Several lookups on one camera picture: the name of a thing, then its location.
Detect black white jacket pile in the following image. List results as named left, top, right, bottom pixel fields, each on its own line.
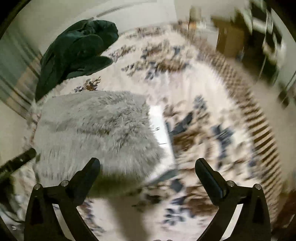
left=234, top=1, right=287, bottom=85

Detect floral cream bed blanket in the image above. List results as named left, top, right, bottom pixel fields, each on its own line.
left=21, top=22, right=286, bottom=241

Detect brown cardboard box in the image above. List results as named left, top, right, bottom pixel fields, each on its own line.
left=211, top=16, right=245, bottom=58

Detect grey fluffy pants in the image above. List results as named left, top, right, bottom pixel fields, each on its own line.
left=34, top=91, right=164, bottom=197

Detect dark green garment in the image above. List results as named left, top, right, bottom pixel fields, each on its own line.
left=35, top=20, right=119, bottom=101

